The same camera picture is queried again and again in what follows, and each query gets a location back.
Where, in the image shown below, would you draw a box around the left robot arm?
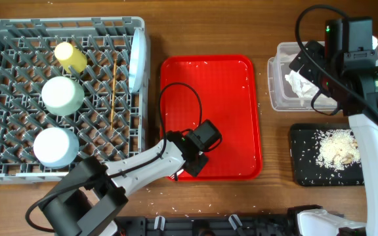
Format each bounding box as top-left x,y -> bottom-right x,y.
36,120 -> 222,235

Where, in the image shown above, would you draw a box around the rice and food scraps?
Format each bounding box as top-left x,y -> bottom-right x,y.
314,129 -> 361,172

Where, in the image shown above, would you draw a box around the black tray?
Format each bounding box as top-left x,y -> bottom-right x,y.
289,123 -> 364,187

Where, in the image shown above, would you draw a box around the wooden chopstick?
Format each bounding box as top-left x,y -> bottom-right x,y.
110,58 -> 117,131

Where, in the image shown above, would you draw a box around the clear plastic bin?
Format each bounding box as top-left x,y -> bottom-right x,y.
267,41 -> 378,112

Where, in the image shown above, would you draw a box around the light blue plate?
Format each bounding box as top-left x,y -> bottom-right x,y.
129,29 -> 147,93

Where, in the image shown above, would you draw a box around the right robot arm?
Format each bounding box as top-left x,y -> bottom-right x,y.
289,16 -> 378,235

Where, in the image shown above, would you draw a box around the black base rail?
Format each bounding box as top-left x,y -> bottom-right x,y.
113,212 -> 346,236

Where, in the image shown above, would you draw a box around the light blue small bowl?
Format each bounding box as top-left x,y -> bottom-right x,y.
33,127 -> 79,169

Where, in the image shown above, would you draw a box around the grey dishwasher rack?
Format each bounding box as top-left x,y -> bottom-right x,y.
0,16 -> 149,184

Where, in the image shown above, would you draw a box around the red plastic tray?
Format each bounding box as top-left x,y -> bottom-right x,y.
160,54 -> 263,182

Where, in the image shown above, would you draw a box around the yellow plastic cup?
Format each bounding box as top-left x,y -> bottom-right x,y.
54,42 -> 87,73

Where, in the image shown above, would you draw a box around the green bowl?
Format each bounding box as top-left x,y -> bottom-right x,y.
41,76 -> 85,116

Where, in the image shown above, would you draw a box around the white napkin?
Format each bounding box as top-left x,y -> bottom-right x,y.
284,71 -> 319,108

